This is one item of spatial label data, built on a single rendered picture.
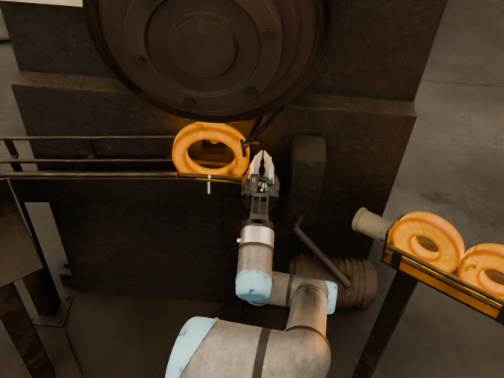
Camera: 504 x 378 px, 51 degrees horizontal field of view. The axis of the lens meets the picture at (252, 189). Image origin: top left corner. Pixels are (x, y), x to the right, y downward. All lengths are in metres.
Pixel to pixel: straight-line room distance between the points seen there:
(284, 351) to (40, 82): 0.87
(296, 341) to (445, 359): 1.15
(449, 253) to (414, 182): 1.26
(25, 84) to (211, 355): 0.82
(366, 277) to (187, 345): 0.65
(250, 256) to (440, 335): 1.03
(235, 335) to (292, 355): 0.09
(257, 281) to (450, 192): 1.51
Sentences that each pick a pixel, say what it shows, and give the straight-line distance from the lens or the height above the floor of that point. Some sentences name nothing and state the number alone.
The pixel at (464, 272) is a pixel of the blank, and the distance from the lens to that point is 1.23.
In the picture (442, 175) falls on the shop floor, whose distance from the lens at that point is 2.53.
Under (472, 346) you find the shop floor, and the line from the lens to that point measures 2.01.
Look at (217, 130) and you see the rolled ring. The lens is 1.21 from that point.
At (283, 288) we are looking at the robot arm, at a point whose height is 0.62.
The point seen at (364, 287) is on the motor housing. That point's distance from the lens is 1.37.
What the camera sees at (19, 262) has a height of 0.61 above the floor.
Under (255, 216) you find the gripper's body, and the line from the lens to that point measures 1.14.
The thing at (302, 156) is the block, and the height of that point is 0.80.
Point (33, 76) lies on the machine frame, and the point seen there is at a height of 0.87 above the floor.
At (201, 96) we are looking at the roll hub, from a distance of 1.02.
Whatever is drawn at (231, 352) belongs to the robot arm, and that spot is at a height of 0.88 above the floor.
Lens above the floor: 1.61
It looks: 45 degrees down
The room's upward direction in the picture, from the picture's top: 4 degrees clockwise
